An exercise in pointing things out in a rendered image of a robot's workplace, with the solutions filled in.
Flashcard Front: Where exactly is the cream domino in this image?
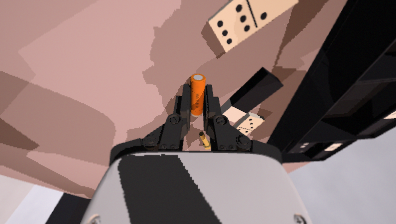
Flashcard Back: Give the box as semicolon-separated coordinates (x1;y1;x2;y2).
233;112;265;135
208;0;298;52

